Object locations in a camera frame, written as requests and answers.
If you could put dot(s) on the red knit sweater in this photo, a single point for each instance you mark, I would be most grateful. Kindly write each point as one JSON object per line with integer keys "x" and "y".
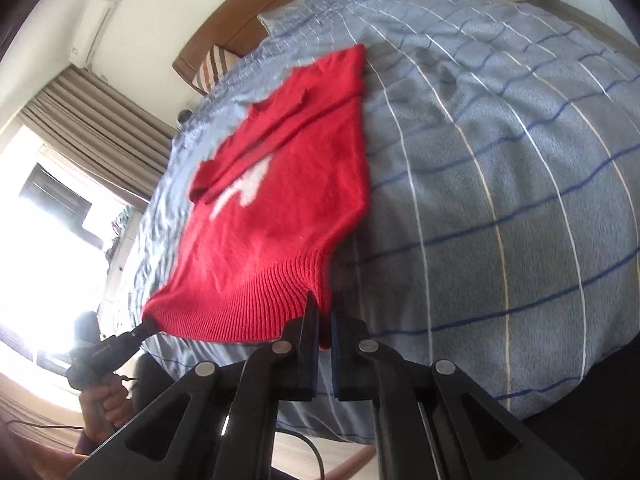
{"x": 269, "y": 209}

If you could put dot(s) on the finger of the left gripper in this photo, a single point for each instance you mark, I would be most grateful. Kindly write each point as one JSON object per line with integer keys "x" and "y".
{"x": 145, "y": 330}

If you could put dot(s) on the wooden headboard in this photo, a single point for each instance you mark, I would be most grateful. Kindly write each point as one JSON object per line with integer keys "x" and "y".
{"x": 234, "y": 26}

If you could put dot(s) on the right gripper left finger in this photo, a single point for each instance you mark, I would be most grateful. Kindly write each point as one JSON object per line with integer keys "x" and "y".
{"x": 217, "y": 422}

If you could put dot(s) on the striped cushion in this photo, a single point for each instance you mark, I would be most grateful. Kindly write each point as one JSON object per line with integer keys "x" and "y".
{"x": 216, "y": 64}

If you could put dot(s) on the person left hand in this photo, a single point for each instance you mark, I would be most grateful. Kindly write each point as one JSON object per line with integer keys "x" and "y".
{"x": 105, "y": 408}

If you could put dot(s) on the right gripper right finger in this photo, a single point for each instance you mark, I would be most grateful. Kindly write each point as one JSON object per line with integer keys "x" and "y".
{"x": 433, "y": 421}

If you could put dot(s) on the wall air conditioner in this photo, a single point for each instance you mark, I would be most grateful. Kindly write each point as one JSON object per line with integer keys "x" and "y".
{"x": 89, "y": 31}

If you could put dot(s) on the blue plaid duvet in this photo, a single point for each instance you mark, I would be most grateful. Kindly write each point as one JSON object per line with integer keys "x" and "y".
{"x": 503, "y": 151}

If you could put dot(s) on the beige curtain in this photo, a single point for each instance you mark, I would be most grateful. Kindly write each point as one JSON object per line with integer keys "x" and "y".
{"x": 103, "y": 133}

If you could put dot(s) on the white pillow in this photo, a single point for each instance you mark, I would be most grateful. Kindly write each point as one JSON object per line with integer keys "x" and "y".
{"x": 271, "y": 20}

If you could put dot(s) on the small black round object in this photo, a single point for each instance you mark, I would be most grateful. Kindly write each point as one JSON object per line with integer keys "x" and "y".
{"x": 184, "y": 116}

